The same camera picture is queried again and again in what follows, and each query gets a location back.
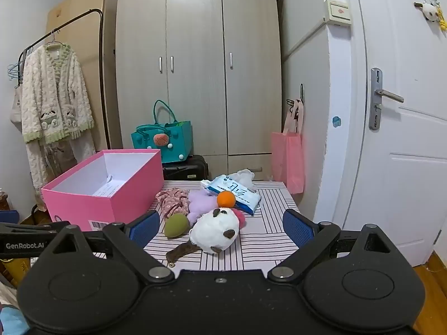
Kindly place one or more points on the orange ball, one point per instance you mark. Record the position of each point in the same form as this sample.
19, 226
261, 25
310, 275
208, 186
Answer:
226, 199

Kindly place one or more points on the purple plush cloth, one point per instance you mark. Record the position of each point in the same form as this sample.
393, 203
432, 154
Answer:
202, 204

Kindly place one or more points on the small blue white tissue pack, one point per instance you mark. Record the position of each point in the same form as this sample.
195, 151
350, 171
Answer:
209, 184

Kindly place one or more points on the round blue wall sticker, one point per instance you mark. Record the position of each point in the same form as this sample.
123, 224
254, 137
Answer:
336, 121

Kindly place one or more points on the white door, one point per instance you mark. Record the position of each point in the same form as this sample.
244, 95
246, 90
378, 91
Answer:
412, 129

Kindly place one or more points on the black suitcase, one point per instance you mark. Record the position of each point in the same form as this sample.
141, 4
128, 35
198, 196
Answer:
188, 169

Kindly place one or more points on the striped tablecloth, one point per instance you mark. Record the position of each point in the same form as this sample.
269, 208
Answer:
272, 216

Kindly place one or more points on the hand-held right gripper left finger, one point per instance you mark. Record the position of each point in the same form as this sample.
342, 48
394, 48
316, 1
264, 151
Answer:
145, 228

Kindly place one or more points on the beige three-door wardrobe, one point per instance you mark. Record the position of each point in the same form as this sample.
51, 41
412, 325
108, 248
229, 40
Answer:
195, 76

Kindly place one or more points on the cream fleece robe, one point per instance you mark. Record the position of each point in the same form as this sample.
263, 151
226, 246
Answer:
52, 87

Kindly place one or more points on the yellow bag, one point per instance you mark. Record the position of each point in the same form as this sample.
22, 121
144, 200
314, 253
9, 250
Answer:
14, 268

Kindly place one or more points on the beige wall switch box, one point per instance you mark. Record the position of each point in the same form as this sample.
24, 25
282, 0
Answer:
337, 12

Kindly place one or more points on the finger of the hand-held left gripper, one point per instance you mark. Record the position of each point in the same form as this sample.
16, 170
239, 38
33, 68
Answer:
42, 227

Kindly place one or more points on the pink cardboard box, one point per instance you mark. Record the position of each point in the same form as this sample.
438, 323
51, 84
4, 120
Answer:
115, 202

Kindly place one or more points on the pink floral cloth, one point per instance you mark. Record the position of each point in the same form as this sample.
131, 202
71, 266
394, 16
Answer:
173, 200

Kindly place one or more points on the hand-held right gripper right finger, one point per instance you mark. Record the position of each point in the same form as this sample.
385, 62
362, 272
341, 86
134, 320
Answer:
297, 228

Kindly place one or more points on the white panda plush toy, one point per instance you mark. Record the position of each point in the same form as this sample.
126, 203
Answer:
213, 232

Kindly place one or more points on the teal tote bag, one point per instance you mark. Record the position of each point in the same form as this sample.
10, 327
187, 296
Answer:
178, 139

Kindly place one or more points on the beige canvas bag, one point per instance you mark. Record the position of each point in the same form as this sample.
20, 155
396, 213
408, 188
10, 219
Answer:
15, 108

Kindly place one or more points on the white paper slip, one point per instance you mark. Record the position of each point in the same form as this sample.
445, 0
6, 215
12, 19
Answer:
104, 188

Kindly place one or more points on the blue white wipes pack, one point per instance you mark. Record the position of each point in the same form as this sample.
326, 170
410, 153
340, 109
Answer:
244, 197

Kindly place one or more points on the white plastic bag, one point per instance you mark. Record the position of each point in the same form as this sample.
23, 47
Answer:
244, 176

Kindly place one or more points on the hanging panda plush charm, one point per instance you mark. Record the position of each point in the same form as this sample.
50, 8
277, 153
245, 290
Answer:
430, 9

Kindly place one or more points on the pink shopping bag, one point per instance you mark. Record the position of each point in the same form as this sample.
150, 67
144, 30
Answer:
286, 160

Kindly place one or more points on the dark blue object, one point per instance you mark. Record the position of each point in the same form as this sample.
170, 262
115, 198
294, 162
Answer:
8, 216

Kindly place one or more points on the tall light wood cabinet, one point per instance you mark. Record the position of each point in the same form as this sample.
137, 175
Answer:
87, 0

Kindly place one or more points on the black clothes rack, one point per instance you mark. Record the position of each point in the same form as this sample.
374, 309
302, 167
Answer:
102, 76

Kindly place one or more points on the green makeup sponge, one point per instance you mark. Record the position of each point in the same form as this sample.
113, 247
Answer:
175, 225

